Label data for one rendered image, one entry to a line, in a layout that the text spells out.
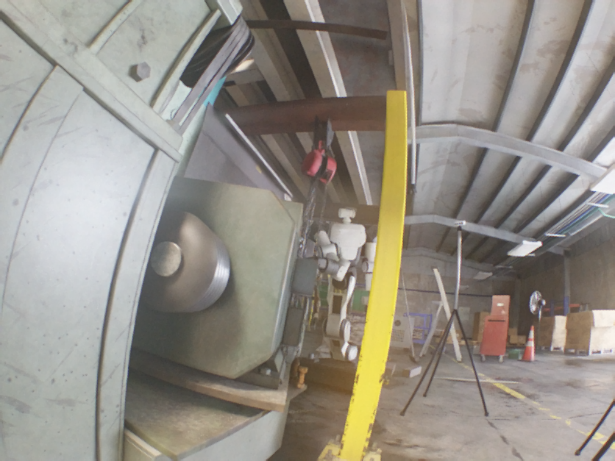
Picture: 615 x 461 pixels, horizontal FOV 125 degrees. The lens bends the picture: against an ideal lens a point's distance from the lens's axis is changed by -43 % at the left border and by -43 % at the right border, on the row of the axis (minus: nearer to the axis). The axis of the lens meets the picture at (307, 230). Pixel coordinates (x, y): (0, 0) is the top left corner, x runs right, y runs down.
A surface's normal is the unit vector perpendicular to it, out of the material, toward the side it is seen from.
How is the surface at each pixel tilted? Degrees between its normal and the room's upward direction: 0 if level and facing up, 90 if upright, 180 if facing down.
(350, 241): 104
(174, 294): 90
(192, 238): 90
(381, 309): 90
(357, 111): 90
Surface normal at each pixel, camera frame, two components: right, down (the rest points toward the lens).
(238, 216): 0.04, -0.27
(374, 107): -0.29, -0.32
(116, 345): 0.94, 0.07
